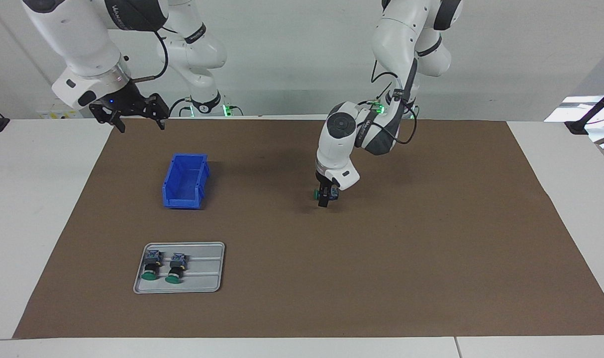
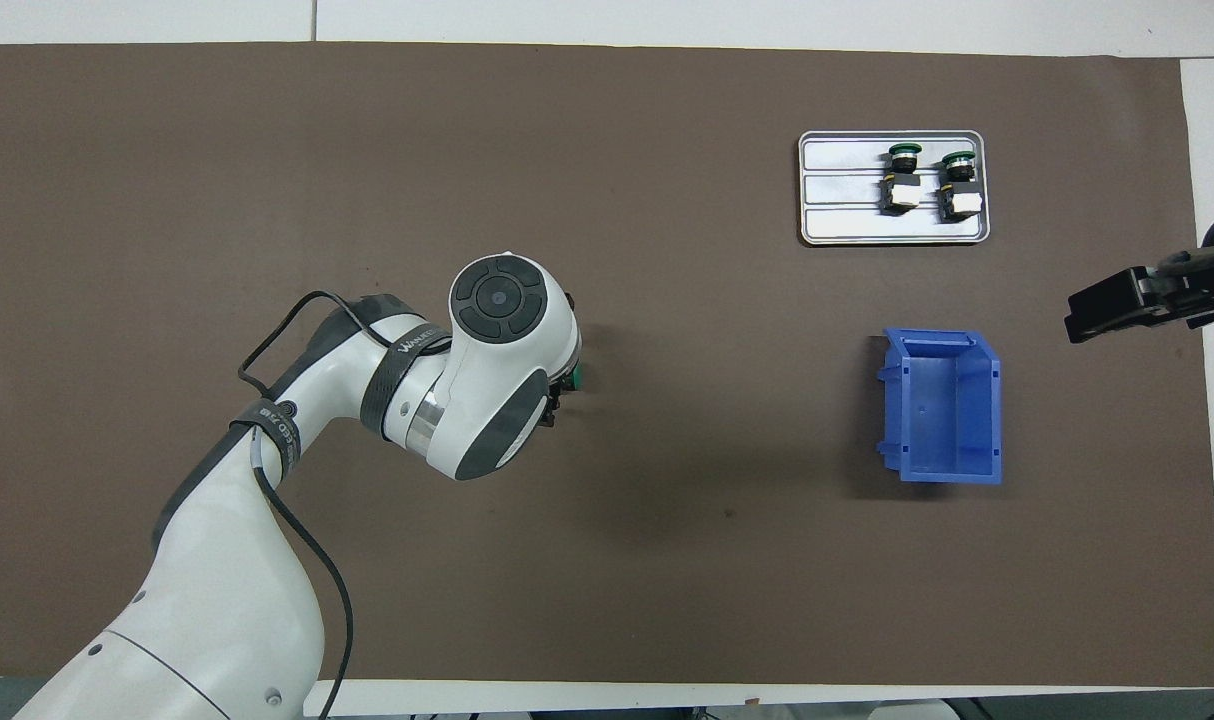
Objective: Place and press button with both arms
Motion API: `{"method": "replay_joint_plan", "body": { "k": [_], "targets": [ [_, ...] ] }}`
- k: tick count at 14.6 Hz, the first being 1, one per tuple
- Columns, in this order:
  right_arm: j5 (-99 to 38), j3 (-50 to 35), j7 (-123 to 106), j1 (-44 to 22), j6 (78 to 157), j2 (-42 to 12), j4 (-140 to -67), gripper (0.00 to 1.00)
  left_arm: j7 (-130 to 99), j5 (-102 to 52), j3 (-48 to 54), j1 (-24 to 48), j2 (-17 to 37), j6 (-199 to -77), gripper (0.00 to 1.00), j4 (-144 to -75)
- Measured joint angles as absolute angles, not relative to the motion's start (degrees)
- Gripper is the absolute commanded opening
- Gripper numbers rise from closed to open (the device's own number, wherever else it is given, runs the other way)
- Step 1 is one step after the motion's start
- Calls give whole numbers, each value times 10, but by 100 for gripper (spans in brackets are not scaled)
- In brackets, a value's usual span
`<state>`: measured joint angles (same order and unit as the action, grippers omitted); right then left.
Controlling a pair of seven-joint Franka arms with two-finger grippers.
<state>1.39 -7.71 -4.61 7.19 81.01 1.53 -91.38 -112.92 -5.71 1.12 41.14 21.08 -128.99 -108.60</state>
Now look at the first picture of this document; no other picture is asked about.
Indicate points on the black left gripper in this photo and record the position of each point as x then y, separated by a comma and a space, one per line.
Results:
324, 180

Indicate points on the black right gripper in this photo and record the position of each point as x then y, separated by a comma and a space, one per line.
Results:
128, 102

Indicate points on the green push button switch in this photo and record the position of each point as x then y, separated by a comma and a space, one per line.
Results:
151, 266
175, 268
334, 194

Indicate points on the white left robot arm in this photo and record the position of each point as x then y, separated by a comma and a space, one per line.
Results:
337, 144

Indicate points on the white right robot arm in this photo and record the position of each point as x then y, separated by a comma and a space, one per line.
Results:
83, 40

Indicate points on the blue plastic storage bin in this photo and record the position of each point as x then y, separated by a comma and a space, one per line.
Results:
175, 201

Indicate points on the brown paper table mat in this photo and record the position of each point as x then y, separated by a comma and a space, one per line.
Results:
431, 248

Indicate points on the grey metal tray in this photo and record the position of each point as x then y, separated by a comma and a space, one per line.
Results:
210, 271

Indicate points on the black angled stand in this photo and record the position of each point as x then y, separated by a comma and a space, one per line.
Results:
588, 117

